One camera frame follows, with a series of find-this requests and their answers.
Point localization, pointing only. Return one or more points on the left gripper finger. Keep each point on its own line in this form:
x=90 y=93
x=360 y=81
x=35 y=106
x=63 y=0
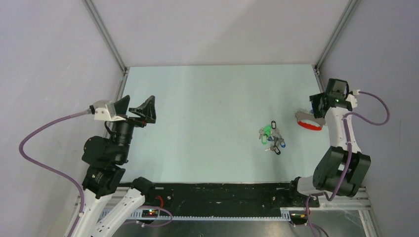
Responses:
x=121 y=106
x=146 y=112

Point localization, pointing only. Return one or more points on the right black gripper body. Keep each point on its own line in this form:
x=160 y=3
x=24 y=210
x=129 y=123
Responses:
x=316 y=99

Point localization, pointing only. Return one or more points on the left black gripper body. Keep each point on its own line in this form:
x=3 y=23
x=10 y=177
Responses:
x=135 y=121

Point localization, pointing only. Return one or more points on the red keyring with rings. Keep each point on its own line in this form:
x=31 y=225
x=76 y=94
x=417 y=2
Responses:
x=307 y=120

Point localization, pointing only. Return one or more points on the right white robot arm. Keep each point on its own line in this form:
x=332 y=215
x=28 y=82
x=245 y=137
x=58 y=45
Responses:
x=343 y=167

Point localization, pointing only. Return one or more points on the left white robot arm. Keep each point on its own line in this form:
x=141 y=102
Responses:
x=105 y=157

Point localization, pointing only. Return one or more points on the bunch of tagged keys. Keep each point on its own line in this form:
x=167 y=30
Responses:
x=271 y=133

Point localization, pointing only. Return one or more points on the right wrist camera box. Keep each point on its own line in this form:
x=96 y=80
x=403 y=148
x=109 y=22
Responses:
x=352 y=98

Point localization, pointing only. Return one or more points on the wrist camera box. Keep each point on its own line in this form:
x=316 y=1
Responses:
x=104 y=110
x=352 y=98

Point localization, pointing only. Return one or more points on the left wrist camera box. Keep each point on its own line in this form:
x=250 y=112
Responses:
x=104 y=110

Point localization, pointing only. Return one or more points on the right aluminium frame post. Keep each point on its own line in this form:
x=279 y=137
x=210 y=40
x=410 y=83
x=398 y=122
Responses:
x=337 y=31

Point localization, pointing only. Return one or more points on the aluminium frame post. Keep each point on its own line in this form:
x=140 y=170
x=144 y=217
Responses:
x=337 y=31
x=103 y=31

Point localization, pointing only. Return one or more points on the white slotted cable duct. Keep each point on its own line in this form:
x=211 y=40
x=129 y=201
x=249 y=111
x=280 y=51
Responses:
x=140 y=215

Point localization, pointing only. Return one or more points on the left aluminium frame post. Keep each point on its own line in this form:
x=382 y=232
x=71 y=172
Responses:
x=103 y=31

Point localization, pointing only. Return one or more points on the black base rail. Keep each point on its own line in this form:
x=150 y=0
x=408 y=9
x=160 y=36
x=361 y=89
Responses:
x=226 y=200

